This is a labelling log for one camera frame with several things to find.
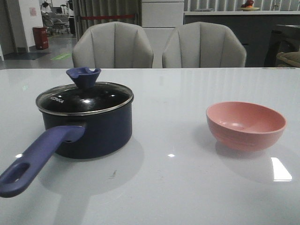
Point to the glass pot lid blue knob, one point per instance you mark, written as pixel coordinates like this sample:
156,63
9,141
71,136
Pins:
85,96

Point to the olive cushion seat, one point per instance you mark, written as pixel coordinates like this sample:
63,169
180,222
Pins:
289,59

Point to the white refrigerator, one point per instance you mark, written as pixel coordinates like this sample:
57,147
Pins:
159,18

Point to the right beige upholstered chair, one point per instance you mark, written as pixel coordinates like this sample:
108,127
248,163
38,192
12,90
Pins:
203,45

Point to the grey kitchen counter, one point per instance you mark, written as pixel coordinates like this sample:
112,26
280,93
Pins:
253,29

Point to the beige upholstered chair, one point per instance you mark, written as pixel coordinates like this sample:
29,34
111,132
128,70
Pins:
113,45
203,45

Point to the grey curtain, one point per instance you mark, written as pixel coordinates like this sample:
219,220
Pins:
103,8

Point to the pink plastic bowl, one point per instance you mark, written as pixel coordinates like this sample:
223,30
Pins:
245,126

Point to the red barrier belt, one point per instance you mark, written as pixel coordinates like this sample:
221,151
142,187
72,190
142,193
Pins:
108,17

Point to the left beige upholstered chair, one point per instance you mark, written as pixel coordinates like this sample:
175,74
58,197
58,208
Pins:
113,45

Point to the red trash bin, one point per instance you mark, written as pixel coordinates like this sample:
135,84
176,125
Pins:
40,38

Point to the fruit plate on counter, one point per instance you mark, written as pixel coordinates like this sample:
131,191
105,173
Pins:
248,6

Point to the dark blue saucepan purple handle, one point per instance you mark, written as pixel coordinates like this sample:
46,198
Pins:
78,137

